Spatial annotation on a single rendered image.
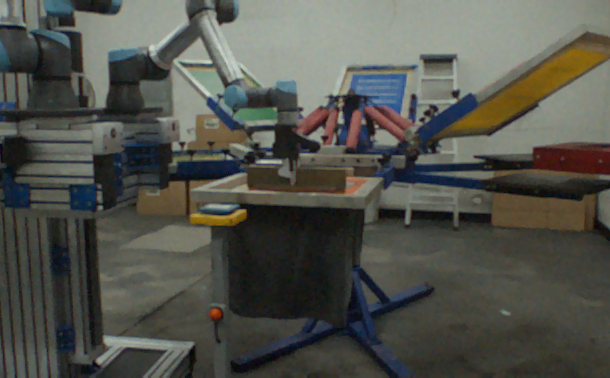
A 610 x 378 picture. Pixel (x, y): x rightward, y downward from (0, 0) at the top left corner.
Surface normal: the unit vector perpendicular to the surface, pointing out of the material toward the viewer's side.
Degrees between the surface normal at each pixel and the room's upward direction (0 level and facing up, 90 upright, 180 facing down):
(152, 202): 90
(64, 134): 90
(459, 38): 90
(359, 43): 90
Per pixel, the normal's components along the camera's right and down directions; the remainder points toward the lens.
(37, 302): -0.17, 0.15
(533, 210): -0.25, -0.06
